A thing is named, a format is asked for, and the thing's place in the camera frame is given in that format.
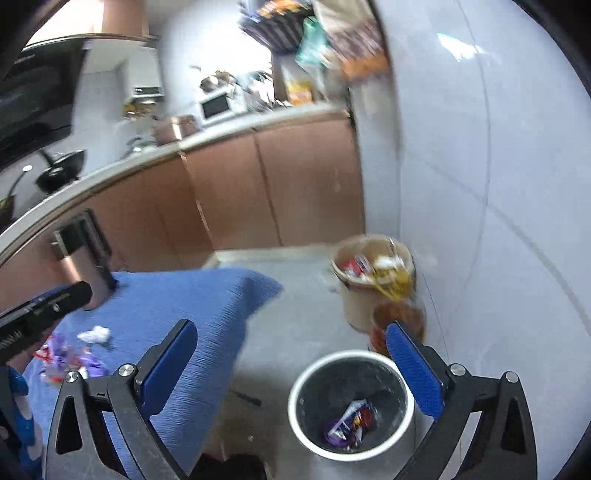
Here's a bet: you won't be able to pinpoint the blue table cloth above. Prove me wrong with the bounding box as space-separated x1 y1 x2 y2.
21 268 284 480

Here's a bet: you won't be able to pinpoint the red white package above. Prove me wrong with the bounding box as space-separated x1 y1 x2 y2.
344 257 375 278

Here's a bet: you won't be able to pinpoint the cooking oil bottle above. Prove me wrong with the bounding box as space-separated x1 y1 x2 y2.
368 265 428 360

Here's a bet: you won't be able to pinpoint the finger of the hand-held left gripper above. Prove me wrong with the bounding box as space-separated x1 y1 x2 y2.
33 281 93 341

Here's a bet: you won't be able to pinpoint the red white snack wrapper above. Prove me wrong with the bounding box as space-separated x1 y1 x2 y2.
34 346 88 385

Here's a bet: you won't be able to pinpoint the black wok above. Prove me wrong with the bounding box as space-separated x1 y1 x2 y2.
36 148 88 193

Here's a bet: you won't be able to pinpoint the black range hood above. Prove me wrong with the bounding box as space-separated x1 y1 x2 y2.
0 39 88 169

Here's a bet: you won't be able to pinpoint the white bin with black liner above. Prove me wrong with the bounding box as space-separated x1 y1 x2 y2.
287 350 416 462

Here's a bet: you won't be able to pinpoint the white tissue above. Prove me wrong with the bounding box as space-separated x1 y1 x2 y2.
77 325 113 347

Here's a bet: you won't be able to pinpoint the copper cooking pot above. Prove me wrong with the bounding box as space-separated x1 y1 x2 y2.
152 115 200 146

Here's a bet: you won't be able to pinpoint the steel pot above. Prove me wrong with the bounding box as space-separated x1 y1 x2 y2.
200 70 241 93

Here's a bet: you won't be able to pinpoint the beige waste bin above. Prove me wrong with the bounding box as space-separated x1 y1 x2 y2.
330 234 416 330

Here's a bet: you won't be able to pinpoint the brass water valves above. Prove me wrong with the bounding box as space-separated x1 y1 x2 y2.
122 98 155 121

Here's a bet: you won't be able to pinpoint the yellow food packet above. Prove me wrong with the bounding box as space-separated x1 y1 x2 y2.
287 79 315 106

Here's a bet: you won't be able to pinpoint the copper wall cabinet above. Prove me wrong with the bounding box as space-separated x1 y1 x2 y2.
100 0 149 38

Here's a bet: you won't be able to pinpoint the purple orange snack wrapper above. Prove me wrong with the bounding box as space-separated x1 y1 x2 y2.
324 399 376 450

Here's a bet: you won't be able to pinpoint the wall rack with packets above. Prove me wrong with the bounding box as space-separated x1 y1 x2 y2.
238 0 391 79

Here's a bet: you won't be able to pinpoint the copper kitchen cabinets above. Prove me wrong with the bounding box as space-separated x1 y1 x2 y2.
0 113 368 287

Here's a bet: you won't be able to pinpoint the white microwave oven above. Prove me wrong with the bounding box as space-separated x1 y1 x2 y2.
199 91 245 125

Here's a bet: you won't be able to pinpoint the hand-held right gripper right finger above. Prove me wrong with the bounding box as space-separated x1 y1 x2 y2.
385 320 539 480

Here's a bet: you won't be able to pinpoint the green plastic bag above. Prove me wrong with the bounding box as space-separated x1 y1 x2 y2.
295 17 331 68

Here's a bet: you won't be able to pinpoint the white water heater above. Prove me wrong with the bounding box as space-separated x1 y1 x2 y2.
130 46 166 100

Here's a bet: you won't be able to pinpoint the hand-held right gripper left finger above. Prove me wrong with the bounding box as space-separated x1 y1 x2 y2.
43 318 199 480

